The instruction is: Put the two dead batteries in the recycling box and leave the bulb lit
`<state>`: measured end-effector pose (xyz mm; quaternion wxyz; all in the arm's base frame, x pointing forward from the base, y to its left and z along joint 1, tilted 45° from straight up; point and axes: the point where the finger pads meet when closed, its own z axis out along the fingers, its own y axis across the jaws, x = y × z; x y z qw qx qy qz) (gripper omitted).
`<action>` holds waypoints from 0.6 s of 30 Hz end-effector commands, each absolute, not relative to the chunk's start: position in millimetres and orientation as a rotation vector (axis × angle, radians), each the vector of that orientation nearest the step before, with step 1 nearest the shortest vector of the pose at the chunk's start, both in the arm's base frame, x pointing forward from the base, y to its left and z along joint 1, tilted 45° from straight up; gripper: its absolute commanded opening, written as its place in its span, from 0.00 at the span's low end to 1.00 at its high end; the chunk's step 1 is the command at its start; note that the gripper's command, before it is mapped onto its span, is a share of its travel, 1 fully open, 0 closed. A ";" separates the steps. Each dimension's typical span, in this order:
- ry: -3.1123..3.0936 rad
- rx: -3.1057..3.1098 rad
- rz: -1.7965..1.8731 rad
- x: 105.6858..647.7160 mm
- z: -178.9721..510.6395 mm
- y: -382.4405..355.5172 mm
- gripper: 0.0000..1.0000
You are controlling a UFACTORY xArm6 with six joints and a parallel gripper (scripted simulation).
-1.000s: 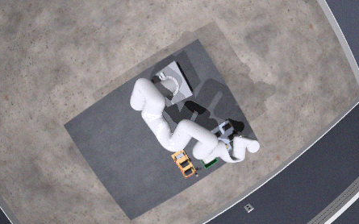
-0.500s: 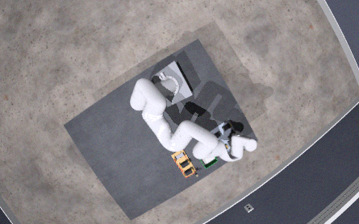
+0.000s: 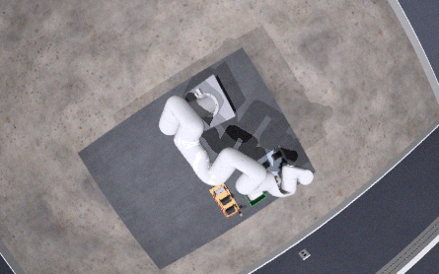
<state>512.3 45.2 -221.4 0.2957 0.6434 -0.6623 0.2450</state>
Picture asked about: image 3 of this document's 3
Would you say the green open-top box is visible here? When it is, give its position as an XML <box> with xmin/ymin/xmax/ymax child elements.
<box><xmin>245</xmin><ymin>192</ymin><xmax>266</xmax><ymax>207</ymax></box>

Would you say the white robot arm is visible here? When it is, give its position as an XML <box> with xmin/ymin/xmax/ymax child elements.
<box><xmin>159</xmin><ymin>89</ymin><xmax>313</xmax><ymax>197</ymax></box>

